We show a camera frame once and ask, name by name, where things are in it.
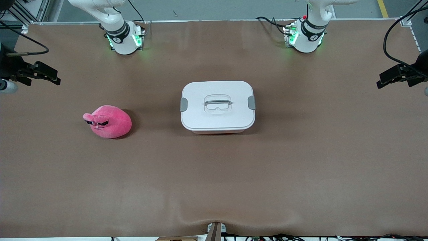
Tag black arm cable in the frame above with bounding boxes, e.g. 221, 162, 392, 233
383, 0, 428, 72
0, 21, 49, 57

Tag aluminium frame struts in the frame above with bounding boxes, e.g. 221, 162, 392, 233
0, 0, 54, 34

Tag aluminium frame profile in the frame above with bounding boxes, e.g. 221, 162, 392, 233
400, 0, 428, 27

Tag white box lid grey latches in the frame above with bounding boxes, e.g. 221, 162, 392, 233
180, 81, 256, 132

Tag silver table edge rail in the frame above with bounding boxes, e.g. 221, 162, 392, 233
30, 18, 402, 25

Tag pink plush toy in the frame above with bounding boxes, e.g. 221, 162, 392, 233
83, 105, 132, 139

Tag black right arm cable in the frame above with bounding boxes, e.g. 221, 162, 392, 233
0, 21, 49, 57

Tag black left base cables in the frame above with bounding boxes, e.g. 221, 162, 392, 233
256, 16, 291, 35

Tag black right base cable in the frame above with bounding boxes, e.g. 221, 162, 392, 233
127, 0, 145, 23

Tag pink plastic box base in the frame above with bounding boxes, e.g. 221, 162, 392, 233
192, 129, 246, 135

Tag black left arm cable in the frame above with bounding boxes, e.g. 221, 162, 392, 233
383, 0, 428, 72

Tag metal camera post bracket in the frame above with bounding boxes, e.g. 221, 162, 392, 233
207, 222, 226, 241

